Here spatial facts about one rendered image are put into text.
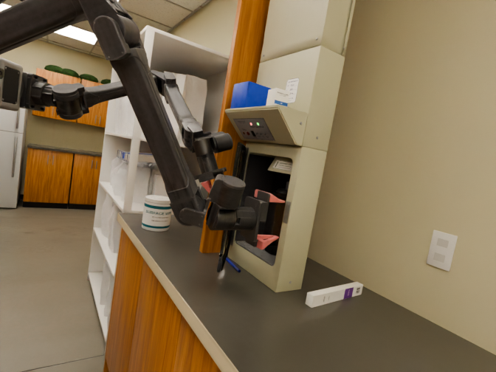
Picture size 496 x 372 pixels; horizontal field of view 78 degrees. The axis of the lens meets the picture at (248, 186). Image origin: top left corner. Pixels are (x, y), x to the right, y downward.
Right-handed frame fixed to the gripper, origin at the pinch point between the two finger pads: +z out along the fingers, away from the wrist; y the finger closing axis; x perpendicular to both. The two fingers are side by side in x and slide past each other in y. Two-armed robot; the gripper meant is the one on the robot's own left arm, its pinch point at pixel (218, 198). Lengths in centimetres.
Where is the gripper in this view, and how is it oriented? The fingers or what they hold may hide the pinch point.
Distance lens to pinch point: 100.3
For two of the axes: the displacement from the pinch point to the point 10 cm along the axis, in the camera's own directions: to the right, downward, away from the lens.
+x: -0.4, 0.9, -9.9
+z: 2.8, 9.6, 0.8
